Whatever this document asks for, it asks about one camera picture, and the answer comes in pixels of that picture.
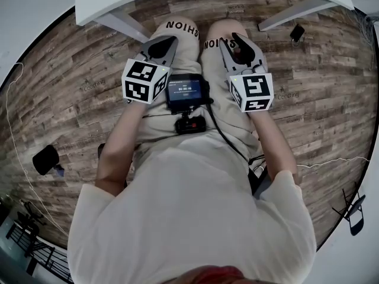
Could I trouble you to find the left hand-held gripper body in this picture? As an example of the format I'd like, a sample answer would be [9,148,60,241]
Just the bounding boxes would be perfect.
[121,53,173,105]

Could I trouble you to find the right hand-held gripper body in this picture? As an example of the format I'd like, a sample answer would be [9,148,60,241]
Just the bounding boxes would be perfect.
[228,64,274,114]

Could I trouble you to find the person's left forearm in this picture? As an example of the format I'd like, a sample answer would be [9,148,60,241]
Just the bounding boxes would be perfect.
[94,102,149,197]

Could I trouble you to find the person's right forearm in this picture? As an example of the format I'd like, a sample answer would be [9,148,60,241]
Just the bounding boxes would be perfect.
[248,110,300,186]

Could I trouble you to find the beige printed shorts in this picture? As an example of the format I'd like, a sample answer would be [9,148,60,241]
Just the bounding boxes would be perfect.
[132,21,269,172]

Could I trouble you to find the person's right leg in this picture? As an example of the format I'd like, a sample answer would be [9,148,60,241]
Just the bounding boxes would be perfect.
[206,19,249,43]

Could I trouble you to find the black screen device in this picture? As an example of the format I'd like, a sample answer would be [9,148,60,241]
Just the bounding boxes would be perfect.
[165,73,211,115]

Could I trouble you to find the small black box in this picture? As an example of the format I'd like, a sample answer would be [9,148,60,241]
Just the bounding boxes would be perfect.
[289,24,306,47]

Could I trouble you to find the black cylindrical pouch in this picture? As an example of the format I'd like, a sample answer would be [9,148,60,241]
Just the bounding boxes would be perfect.
[31,144,65,178]

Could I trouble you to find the person's beige shirt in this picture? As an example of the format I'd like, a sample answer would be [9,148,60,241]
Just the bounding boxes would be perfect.
[68,134,317,284]

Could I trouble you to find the black folding chair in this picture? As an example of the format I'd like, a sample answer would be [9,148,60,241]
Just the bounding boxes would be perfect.
[330,182,367,237]

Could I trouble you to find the person's head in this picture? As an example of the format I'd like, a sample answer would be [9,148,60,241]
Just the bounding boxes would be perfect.
[170,265,252,284]

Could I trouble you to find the black metal railing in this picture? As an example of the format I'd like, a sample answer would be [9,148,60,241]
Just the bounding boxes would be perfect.
[5,223,74,284]

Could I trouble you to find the black device cable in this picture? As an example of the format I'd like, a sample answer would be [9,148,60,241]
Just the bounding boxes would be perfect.
[205,98,252,163]

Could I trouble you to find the black clip mount red button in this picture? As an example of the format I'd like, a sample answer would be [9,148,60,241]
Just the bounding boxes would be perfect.
[174,114,207,135]

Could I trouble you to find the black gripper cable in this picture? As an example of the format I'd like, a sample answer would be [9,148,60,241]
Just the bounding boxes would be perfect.
[248,154,269,175]

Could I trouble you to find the short white floor cable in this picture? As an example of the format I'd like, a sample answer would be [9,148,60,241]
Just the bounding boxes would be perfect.
[297,156,371,169]

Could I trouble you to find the tangled grey wire bundle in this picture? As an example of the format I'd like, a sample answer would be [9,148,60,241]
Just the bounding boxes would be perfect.
[351,9,379,71]

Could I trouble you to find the long white floor cable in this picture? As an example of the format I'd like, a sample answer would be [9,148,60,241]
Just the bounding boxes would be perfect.
[5,62,71,238]

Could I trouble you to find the black metal frame stand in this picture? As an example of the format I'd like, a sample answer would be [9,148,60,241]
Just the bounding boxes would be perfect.
[16,199,48,236]

